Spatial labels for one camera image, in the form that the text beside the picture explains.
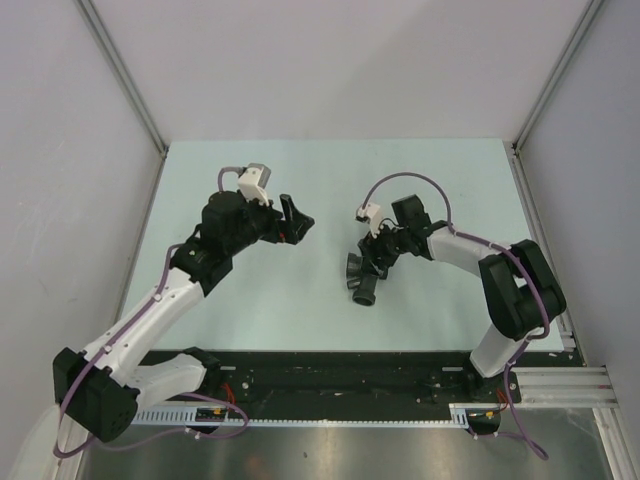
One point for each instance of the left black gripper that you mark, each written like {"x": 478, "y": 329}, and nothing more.
{"x": 296, "y": 225}

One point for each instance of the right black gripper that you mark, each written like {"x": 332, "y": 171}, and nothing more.
{"x": 371, "y": 247}

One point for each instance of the black pipe tee fitting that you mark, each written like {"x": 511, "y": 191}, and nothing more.
{"x": 361, "y": 279}

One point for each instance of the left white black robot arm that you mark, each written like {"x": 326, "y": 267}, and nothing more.
{"x": 103, "y": 386}

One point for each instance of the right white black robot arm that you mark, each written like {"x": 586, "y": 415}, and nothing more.
{"x": 521, "y": 293}

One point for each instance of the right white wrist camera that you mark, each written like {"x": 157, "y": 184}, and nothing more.
{"x": 371, "y": 214}

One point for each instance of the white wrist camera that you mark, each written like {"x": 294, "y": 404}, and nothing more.
{"x": 371, "y": 214}
{"x": 253, "y": 181}

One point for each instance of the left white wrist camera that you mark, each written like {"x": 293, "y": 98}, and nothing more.
{"x": 253, "y": 181}

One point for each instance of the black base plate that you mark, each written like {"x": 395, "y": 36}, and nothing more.
{"x": 351, "y": 385}

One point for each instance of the aluminium frame rail left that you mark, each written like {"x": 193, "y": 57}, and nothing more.
{"x": 139, "y": 236}

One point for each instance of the white slotted cable duct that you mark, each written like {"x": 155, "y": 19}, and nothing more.
{"x": 215, "y": 415}

